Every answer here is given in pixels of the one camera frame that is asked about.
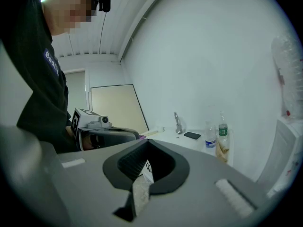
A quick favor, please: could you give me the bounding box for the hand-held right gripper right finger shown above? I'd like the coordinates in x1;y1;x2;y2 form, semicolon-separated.
136;139;273;227

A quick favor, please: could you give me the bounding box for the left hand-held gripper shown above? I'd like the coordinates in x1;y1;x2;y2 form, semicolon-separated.
70;107;141;152

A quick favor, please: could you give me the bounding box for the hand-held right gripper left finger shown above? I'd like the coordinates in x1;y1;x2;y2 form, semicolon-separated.
58;139;149;227

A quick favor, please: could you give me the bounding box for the person's left hand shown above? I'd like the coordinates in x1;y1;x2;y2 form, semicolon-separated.
81;134;100;150

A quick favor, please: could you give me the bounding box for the grey window blind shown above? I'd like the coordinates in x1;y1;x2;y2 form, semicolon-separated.
63;70;87;118

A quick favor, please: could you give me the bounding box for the beige door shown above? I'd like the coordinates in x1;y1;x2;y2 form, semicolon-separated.
90;84;150;135

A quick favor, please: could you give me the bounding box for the brown snack bag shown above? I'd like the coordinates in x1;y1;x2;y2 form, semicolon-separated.
214;136;230;163

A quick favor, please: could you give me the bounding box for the person's black t-shirt torso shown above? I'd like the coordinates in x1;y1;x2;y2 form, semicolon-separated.
0;0;79;154

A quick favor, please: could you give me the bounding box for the water bottle with blue label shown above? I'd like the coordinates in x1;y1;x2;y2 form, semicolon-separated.
205;121;216;156

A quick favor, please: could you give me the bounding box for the black smartphone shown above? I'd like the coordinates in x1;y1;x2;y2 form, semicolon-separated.
183;131;201;140

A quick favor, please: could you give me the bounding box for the water bottle with green label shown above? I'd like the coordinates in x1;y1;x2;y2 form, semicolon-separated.
218;111;228;139

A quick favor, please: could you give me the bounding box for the chrome faucet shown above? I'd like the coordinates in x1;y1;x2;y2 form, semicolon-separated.
174;112;183;134

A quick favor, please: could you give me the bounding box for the white water dispenser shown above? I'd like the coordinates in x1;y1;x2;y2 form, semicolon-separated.
257;116;303;198

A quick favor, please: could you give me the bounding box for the person's head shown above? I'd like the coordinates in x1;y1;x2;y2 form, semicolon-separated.
41;0;98;36

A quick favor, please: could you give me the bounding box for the plastic-wrapped water jug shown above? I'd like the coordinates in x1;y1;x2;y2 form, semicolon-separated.
271;33;303;119

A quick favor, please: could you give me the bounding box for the black head-mounted camera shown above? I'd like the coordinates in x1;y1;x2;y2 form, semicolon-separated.
94;0;112;13

